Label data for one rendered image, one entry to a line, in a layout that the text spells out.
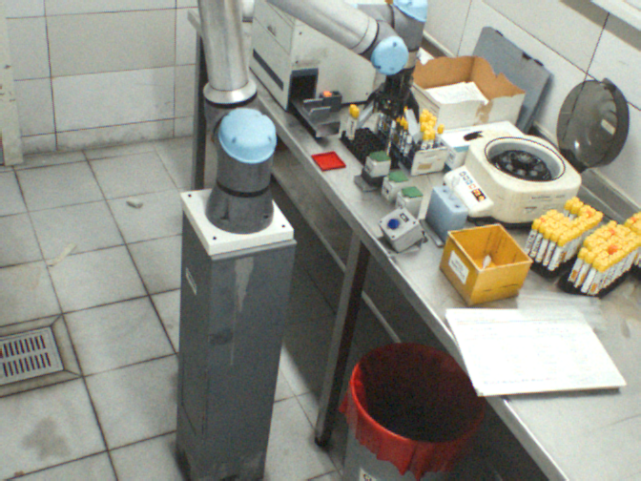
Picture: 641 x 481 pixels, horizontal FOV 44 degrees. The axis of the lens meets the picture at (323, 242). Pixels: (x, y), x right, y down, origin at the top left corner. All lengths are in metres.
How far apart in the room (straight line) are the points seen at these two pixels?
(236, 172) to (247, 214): 0.10
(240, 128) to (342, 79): 0.68
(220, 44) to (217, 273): 0.48
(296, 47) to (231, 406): 0.95
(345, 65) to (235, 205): 0.71
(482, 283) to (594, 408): 0.33
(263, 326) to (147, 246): 1.28
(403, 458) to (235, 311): 0.56
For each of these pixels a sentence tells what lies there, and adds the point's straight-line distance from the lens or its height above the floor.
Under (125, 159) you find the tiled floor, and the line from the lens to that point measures 3.61.
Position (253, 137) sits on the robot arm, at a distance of 1.64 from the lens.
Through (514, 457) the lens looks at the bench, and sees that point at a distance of 2.29.
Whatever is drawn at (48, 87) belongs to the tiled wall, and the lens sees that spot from 3.52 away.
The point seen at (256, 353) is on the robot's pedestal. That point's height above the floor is 0.54.
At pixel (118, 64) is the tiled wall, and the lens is 3.54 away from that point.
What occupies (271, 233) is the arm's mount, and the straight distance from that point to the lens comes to 1.75.
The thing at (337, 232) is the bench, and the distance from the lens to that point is 2.83.
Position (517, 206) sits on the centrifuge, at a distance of 1.94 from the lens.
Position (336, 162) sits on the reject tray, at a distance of 2.06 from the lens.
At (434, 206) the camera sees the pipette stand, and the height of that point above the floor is 0.94.
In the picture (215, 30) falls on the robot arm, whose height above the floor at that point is 1.29.
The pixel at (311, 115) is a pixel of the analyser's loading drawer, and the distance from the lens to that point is 2.15.
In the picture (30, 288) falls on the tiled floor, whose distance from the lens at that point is 2.98.
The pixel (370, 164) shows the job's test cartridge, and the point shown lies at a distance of 1.96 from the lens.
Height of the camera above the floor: 1.97
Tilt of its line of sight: 38 degrees down
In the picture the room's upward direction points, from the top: 10 degrees clockwise
